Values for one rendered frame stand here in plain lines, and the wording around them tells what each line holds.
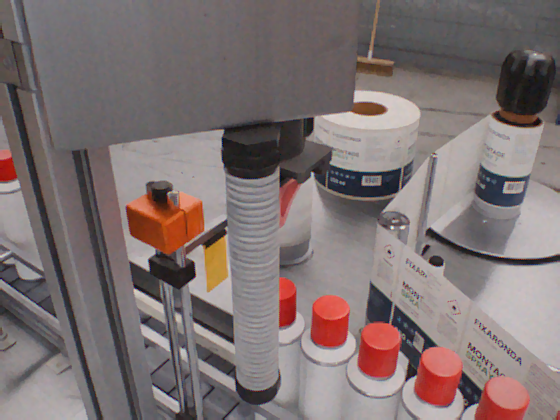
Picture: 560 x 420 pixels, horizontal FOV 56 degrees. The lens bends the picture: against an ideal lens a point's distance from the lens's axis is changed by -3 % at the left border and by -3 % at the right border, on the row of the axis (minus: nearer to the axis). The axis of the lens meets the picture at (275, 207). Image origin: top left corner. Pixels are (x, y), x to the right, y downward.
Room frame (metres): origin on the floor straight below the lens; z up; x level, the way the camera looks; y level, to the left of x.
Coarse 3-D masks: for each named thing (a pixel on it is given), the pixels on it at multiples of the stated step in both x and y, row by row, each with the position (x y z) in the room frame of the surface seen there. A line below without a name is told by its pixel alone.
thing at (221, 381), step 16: (0, 240) 0.63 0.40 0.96; (16, 256) 0.60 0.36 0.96; (32, 256) 0.59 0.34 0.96; (144, 336) 0.44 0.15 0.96; (160, 336) 0.44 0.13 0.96; (160, 352) 0.43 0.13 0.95; (208, 368) 0.40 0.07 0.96; (224, 384) 0.38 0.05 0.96; (240, 400) 0.36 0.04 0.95; (272, 416) 0.34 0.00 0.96; (288, 416) 0.34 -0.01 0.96
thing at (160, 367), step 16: (0, 272) 0.66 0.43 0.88; (16, 272) 0.66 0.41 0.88; (16, 288) 0.62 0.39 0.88; (32, 288) 0.62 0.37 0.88; (48, 304) 0.59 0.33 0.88; (144, 320) 0.56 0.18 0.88; (208, 352) 0.50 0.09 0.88; (160, 368) 0.47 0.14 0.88; (224, 368) 0.47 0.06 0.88; (160, 384) 0.44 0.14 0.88; (208, 384) 0.45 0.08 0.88; (176, 400) 0.43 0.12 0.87; (192, 400) 0.42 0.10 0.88; (208, 400) 0.42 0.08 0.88; (224, 400) 0.42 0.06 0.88; (208, 416) 0.40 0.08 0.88; (224, 416) 0.40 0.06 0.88; (240, 416) 0.40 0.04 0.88
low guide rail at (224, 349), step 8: (136, 296) 0.57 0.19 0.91; (144, 296) 0.57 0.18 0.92; (144, 304) 0.55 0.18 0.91; (152, 304) 0.55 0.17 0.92; (160, 304) 0.55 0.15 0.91; (152, 312) 0.55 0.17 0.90; (160, 312) 0.54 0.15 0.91; (160, 320) 0.54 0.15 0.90; (200, 328) 0.51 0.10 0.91; (200, 336) 0.49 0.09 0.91; (208, 336) 0.49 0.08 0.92; (216, 336) 0.49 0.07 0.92; (200, 344) 0.50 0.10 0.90; (208, 344) 0.49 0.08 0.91; (216, 344) 0.48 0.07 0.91; (224, 344) 0.48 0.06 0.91; (232, 344) 0.48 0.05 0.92; (216, 352) 0.48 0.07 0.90; (224, 352) 0.47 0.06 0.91; (232, 352) 0.47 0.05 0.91; (232, 360) 0.46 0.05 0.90
